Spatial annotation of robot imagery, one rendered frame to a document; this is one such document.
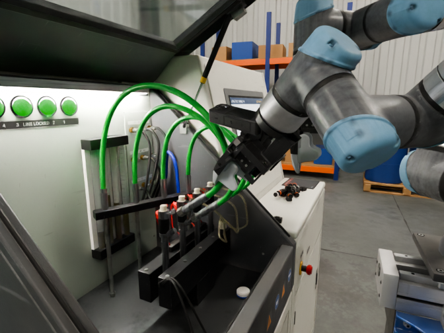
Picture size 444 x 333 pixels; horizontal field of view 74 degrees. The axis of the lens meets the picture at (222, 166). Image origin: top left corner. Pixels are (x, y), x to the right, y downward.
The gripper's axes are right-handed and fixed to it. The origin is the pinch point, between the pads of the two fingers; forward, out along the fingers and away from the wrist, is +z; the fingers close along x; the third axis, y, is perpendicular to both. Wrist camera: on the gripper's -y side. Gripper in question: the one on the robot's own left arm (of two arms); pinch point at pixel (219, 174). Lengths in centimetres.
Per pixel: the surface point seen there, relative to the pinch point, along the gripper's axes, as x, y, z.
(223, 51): 458, -274, 240
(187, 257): -2.9, 8.0, 27.8
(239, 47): 464, -250, 213
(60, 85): -10.5, -42.6, 10.0
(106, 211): -11.6, -15.8, 30.9
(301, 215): 44, 23, 28
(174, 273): -10.1, 9.0, 24.5
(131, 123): 11.5, -37.8, 27.6
